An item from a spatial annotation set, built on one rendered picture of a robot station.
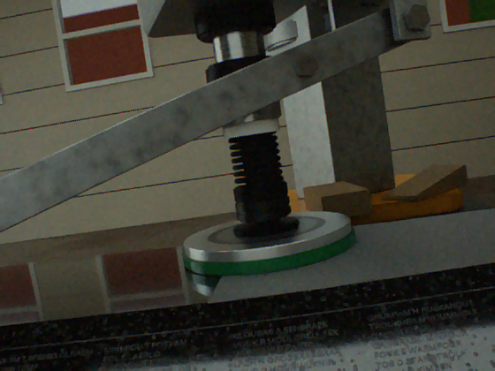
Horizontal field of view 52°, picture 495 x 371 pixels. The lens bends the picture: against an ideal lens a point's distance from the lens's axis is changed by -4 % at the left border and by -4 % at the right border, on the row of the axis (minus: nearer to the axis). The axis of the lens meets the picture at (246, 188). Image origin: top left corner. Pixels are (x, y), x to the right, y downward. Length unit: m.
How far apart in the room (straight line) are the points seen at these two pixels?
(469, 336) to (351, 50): 0.35
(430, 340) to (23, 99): 7.16
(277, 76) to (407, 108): 6.28
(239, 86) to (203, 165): 6.15
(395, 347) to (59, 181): 0.36
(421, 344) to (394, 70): 6.46
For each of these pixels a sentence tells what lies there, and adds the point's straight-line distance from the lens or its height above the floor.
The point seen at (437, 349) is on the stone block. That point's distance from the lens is 0.48.
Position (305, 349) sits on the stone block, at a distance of 0.47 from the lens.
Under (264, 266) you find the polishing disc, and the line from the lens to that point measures 0.56.
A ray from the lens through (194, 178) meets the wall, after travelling 6.80.
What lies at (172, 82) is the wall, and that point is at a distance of 6.81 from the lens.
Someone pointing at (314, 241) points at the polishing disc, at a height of 0.85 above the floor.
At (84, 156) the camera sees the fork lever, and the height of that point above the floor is 0.98.
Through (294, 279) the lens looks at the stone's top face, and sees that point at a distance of 0.53.
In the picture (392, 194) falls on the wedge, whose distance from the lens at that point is 1.20.
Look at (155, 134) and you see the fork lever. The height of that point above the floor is 0.99.
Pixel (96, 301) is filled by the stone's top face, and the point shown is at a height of 0.82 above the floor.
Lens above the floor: 0.97
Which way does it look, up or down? 6 degrees down
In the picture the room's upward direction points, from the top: 9 degrees counter-clockwise
